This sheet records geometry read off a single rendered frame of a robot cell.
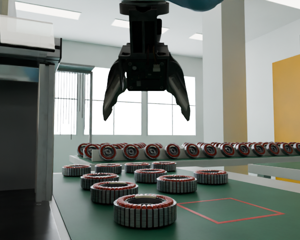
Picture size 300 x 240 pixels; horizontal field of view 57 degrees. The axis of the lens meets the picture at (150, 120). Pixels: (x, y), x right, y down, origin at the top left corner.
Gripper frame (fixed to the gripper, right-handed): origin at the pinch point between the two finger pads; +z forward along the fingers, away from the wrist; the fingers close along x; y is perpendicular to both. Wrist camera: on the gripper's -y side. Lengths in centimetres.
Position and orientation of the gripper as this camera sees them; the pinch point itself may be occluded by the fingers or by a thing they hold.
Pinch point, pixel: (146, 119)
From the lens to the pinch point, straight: 50.8
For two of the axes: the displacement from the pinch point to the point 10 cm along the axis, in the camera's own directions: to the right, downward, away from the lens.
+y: -0.2, 4.8, -8.8
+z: 0.1, 8.8, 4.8
